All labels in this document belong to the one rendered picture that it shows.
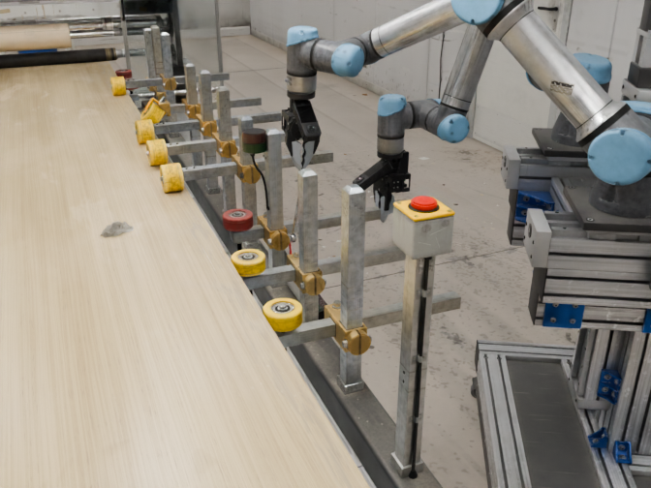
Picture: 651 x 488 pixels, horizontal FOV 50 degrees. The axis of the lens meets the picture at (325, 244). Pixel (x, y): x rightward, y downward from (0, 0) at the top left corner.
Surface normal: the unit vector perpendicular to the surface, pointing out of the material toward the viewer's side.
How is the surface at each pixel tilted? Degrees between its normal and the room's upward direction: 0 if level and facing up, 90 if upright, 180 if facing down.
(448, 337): 0
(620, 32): 90
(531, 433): 0
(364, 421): 0
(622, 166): 95
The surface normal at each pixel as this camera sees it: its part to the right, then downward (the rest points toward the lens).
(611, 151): -0.44, 0.47
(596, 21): -0.92, 0.17
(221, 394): 0.00, -0.90
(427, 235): 0.37, 0.40
